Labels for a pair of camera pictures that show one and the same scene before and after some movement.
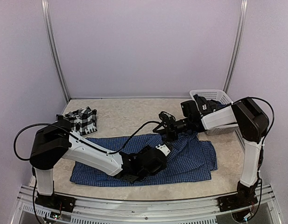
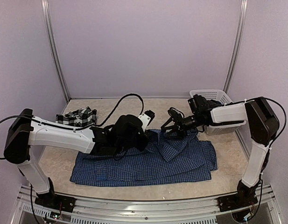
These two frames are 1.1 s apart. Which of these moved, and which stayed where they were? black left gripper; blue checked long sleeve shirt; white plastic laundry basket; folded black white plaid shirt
Moved: black left gripper
Stayed: folded black white plaid shirt; white plastic laundry basket; blue checked long sleeve shirt
